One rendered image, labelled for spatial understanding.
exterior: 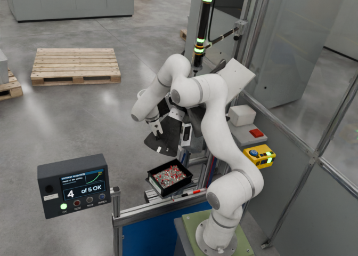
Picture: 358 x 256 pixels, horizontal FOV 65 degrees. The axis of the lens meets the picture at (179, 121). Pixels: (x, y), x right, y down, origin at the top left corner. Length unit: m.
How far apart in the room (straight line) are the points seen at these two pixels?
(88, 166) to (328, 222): 1.50
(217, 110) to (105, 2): 6.34
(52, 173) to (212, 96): 0.67
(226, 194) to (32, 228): 1.91
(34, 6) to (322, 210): 6.24
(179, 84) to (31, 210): 2.02
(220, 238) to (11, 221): 1.88
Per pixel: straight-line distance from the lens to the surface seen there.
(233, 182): 1.03
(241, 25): 2.03
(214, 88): 1.05
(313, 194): 2.08
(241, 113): 2.16
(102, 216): 2.59
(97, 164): 1.20
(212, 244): 1.32
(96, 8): 7.19
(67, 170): 1.20
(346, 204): 1.95
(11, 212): 2.78
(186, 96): 0.99
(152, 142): 1.72
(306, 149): 2.01
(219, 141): 1.02
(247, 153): 1.64
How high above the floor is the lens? 2.09
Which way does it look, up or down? 35 degrees down
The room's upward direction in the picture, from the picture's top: 8 degrees clockwise
